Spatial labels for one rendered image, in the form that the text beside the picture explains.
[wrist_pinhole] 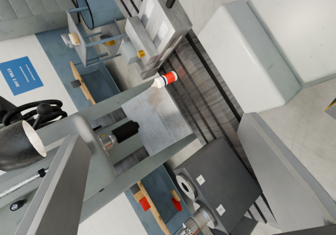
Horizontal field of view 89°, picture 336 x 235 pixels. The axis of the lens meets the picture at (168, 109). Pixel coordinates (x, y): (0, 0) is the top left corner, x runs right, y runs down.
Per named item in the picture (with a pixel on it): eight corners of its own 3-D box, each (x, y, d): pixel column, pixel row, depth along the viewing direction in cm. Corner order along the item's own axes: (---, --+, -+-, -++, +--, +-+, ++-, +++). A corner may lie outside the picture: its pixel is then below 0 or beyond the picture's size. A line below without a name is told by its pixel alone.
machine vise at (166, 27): (167, -20, 49) (134, -15, 44) (193, 25, 49) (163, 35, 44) (139, 47, 81) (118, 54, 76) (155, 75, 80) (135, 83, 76)
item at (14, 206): (17, 200, 31) (8, 206, 30) (21, 207, 31) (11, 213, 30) (29, 194, 36) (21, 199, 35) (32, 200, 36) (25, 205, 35)
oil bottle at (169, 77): (173, 68, 66) (150, 79, 62) (179, 77, 66) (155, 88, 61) (169, 73, 70) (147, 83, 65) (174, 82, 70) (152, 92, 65)
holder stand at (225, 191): (222, 136, 61) (180, 169, 52) (263, 191, 57) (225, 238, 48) (206, 143, 71) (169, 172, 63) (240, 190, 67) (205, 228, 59)
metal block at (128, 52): (136, 38, 61) (121, 43, 59) (144, 53, 61) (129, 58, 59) (133, 46, 66) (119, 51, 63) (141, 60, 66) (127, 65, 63)
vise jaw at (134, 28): (137, 15, 57) (127, 17, 55) (160, 54, 57) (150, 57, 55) (134, 27, 62) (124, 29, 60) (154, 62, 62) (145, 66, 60)
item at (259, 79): (244, -5, 54) (219, 1, 48) (305, 90, 52) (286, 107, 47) (178, 70, 98) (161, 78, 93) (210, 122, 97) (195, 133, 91)
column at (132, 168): (236, 40, 143) (16, 135, 73) (267, 88, 140) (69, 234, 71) (203, 69, 188) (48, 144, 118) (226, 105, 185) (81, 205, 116)
